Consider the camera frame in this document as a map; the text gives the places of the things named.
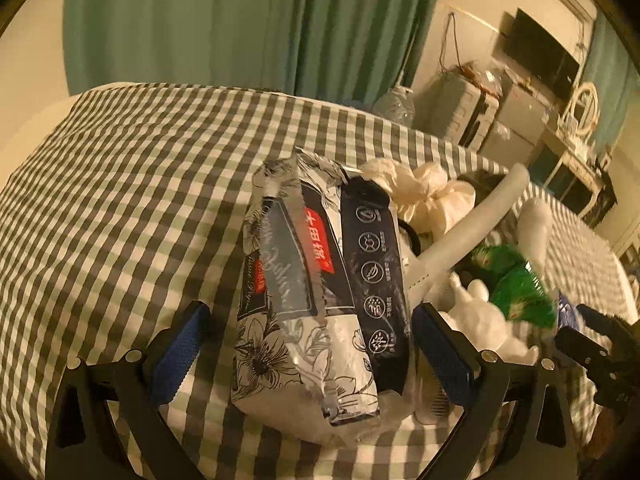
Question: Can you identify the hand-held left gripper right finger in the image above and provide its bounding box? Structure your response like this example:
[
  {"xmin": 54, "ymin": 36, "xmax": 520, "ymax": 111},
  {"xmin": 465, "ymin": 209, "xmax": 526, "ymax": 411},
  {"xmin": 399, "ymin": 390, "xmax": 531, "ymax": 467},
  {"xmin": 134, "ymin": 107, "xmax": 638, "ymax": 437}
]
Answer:
[{"xmin": 414, "ymin": 302, "xmax": 586, "ymax": 480}]

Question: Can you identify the checked cloth covered desktop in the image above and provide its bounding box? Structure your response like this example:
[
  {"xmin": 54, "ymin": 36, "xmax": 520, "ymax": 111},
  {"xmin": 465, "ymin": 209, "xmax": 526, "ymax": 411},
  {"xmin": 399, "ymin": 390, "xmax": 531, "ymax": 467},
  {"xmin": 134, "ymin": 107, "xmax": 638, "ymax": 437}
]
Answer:
[{"xmin": 0, "ymin": 81, "xmax": 640, "ymax": 480}]

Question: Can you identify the teal curtain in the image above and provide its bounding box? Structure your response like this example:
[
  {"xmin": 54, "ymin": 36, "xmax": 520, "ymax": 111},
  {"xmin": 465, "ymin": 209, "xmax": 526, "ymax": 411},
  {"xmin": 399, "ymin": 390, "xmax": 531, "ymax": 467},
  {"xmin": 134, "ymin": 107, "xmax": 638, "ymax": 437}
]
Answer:
[{"xmin": 582, "ymin": 15, "xmax": 640, "ymax": 92}]

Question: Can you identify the white dressing table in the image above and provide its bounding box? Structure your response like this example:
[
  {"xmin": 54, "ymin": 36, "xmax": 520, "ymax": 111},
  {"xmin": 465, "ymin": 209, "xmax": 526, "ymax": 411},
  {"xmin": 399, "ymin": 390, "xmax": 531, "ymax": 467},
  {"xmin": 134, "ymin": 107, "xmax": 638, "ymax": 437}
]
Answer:
[{"xmin": 530, "ymin": 125, "xmax": 617, "ymax": 223}]

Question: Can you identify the grey cabinet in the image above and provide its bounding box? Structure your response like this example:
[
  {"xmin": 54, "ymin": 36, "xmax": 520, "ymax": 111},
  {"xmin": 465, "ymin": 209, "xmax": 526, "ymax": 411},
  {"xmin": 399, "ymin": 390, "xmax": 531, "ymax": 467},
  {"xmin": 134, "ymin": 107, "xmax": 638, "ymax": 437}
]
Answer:
[{"xmin": 480, "ymin": 72, "xmax": 561, "ymax": 161}]

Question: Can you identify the green snack packet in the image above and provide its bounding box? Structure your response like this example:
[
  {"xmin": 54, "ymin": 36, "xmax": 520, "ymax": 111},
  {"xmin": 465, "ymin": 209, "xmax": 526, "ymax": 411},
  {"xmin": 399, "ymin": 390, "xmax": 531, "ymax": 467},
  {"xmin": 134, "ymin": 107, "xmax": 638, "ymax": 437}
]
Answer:
[{"xmin": 470, "ymin": 242, "xmax": 558, "ymax": 328}]

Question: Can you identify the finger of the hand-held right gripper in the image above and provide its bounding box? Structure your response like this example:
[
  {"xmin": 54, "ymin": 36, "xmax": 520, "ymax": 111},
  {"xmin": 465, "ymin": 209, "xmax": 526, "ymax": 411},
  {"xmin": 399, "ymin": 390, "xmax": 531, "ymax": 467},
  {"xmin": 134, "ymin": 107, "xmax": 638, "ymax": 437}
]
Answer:
[
  {"xmin": 579, "ymin": 304, "xmax": 626, "ymax": 331},
  {"xmin": 554, "ymin": 326, "xmax": 610, "ymax": 367}
]

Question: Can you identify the wall cable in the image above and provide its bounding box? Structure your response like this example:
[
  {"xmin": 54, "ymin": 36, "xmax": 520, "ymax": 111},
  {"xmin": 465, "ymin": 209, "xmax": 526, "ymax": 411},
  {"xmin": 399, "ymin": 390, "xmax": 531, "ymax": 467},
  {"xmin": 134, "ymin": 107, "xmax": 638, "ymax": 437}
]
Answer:
[{"xmin": 440, "ymin": 10, "xmax": 463, "ymax": 73}]

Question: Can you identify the floral tissue pack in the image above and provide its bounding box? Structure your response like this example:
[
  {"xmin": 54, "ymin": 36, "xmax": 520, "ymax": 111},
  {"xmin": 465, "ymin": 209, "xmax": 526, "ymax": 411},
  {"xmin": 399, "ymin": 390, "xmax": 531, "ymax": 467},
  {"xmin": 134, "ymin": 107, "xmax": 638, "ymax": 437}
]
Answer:
[{"xmin": 230, "ymin": 147, "xmax": 413, "ymax": 428}]

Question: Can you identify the green curtain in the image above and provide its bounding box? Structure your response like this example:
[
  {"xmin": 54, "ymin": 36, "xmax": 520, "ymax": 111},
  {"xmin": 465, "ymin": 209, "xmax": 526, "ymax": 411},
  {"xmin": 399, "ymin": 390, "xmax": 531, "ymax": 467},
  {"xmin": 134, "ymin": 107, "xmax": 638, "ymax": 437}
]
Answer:
[{"xmin": 62, "ymin": 0, "xmax": 446, "ymax": 106}]

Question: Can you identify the white framed oval mirror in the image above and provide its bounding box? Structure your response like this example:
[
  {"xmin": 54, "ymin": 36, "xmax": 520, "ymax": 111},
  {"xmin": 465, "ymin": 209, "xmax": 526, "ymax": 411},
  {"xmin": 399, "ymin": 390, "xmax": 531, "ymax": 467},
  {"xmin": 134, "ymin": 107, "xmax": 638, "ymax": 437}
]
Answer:
[{"xmin": 567, "ymin": 82, "xmax": 601, "ymax": 131}]

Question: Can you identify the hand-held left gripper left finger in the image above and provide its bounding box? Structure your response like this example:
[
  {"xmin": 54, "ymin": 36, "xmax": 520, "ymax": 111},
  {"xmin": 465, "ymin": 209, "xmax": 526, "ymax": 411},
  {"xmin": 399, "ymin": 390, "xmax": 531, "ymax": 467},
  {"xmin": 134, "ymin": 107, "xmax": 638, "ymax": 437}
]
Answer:
[{"xmin": 45, "ymin": 301, "xmax": 211, "ymax": 480}]

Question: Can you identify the white plush toy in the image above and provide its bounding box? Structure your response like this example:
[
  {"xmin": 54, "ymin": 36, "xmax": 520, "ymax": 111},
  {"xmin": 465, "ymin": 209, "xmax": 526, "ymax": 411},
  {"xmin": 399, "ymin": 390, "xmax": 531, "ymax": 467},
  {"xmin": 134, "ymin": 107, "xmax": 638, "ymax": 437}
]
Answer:
[{"xmin": 440, "ymin": 272, "xmax": 541, "ymax": 366}]

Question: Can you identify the white comb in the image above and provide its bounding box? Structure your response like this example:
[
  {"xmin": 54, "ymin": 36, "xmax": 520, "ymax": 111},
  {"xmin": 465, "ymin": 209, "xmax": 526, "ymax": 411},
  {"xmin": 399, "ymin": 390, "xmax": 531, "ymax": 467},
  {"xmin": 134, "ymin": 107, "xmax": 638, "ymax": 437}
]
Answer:
[{"xmin": 412, "ymin": 355, "xmax": 468, "ymax": 426}]

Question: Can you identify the cream crumpled cloth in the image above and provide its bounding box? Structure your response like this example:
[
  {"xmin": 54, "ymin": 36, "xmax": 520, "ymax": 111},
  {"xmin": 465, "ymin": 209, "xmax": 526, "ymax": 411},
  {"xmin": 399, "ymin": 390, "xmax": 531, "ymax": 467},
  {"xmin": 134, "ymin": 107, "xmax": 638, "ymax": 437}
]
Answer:
[{"xmin": 360, "ymin": 158, "xmax": 476, "ymax": 233}]

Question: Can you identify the black hair tie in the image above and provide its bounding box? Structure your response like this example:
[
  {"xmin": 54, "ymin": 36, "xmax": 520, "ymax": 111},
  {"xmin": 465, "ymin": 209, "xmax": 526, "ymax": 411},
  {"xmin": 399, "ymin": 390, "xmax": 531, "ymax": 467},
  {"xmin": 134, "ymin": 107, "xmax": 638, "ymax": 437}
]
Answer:
[{"xmin": 397, "ymin": 222, "xmax": 426, "ymax": 257}]

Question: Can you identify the white cabinet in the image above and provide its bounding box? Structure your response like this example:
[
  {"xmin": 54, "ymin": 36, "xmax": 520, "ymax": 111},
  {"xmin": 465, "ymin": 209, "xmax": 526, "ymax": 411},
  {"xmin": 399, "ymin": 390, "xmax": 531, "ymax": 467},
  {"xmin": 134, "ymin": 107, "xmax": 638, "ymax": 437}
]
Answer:
[{"xmin": 415, "ymin": 67, "xmax": 501, "ymax": 148}]

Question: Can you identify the blue and white packet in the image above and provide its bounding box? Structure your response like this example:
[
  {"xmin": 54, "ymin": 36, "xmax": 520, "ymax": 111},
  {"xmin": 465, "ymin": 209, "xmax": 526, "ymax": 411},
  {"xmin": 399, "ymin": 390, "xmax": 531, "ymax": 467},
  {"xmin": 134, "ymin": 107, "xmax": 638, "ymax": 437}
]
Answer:
[{"xmin": 557, "ymin": 292, "xmax": 581, "ymax": 331}]

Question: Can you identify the black wall television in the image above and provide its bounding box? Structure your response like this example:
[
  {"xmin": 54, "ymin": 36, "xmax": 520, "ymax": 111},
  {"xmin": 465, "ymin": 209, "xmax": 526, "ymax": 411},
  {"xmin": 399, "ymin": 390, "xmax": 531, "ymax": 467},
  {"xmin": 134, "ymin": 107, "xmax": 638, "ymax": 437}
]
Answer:
[{"xmin": 502, "ymin": 7, "xmax": 581, "ymax": 101}]

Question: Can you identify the white plastic bottle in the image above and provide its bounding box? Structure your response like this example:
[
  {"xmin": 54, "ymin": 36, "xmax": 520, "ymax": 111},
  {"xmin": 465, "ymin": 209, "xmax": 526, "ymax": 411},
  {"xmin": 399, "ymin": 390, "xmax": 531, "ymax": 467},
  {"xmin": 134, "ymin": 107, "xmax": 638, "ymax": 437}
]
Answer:
[{"xmin": 517, "ymin": 199, "xmax": 553, "ymax": 271}]

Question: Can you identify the large clear water bottle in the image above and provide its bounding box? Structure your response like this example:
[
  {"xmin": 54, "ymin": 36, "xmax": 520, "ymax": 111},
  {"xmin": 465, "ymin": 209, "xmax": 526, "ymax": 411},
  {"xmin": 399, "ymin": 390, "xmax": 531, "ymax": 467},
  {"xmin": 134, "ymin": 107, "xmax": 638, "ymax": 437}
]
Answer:
[{"xmin": 372, "ymin": 85, "xmax": 416, "ymax": 128}]

